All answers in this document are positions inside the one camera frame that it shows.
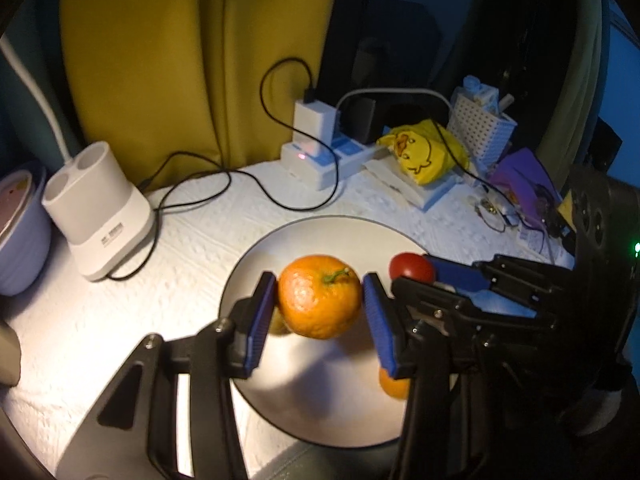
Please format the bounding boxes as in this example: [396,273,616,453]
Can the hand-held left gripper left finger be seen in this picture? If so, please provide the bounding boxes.
[55,270,278,480]

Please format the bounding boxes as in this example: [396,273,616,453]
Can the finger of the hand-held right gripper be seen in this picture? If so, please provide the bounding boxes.
[391,275,576,356]
[424,254,576,313]

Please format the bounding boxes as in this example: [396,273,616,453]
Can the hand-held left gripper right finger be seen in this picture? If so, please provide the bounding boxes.
[362,272,501,480]

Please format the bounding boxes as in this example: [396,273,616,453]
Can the red cherry tomato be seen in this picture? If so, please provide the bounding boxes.
[389,252,436,283]

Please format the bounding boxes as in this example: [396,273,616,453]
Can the mandarin orange with stem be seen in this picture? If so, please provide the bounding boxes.
[277,255,362,340]

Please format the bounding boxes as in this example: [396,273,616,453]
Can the white dish with dark rim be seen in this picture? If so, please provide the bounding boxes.
[218,215,458,448]

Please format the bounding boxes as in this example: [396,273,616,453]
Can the eyeglasses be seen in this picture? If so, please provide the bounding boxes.
[472,197,521,233]

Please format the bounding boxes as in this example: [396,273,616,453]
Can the white flat box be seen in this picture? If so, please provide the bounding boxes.
[362,160,461,208]

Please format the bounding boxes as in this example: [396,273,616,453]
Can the purple paper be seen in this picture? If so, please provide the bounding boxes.
[490,149,563,221]

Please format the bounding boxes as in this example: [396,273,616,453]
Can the yellow duck bag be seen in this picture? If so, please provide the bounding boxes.
[376,119,471,187]

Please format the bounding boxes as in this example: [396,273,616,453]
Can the white perforated basket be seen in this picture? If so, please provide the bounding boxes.
[446,95,517,171]

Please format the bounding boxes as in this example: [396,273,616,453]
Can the white power strip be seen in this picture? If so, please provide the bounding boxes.
[280,132,396,191]

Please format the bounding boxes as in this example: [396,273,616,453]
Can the yellow curtain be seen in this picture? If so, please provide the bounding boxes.
[60,0,346,191]
[542,0,611,171]

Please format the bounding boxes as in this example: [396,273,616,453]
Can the black adapter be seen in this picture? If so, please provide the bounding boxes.
[345,97,377,143]

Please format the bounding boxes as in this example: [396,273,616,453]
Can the white blue packet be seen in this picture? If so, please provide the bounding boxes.
[461,76,501,111]

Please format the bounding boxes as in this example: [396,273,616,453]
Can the white desk lamp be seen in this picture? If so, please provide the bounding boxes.
[0,37,156,283]

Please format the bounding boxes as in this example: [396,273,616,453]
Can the white charger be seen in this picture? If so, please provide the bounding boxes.
[292,100,341,146]

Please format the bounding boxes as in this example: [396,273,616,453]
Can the lavender ribbed bowl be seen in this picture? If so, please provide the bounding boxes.
[0,162,53,297]

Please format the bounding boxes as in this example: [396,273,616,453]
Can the dark glass window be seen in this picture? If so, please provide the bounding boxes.
[320,0,591,131]

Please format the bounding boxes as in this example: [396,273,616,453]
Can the pink patterned plate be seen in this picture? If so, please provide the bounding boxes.
[0,170,40,241]

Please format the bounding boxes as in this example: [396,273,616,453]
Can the teal curtain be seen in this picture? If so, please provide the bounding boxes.
[0,0,96,171]

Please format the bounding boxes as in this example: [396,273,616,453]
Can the thin black cable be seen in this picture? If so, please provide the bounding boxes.
[432,122,501,196]

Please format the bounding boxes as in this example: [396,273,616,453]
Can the black lamp cable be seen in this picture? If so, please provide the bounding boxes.
[102,151,346,281]

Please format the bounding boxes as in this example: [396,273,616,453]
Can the white cable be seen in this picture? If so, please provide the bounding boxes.
[334,87,453,126]

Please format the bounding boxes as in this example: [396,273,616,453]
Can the black charger cable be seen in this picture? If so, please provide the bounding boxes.
[260,57,317,133]

